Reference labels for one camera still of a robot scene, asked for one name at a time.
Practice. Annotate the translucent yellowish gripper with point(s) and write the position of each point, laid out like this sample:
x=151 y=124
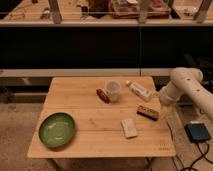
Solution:
x=166 y=110

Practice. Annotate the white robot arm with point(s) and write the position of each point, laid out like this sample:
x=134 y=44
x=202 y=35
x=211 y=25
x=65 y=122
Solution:
x=187 y=81

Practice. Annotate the white ceramic cup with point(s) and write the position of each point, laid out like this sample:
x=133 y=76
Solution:
x=112 y=88

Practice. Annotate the green ceramic bowl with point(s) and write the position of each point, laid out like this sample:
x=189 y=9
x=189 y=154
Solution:
x=57 y=130

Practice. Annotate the white plastic tube bottle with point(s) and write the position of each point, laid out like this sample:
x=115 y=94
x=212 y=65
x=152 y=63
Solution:
x=139 y=90

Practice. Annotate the wooden folding table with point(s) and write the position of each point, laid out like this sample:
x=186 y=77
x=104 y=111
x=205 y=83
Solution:
x=99 y=131

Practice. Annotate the dark red snack bar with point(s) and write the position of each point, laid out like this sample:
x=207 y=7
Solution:
x=102 y=95

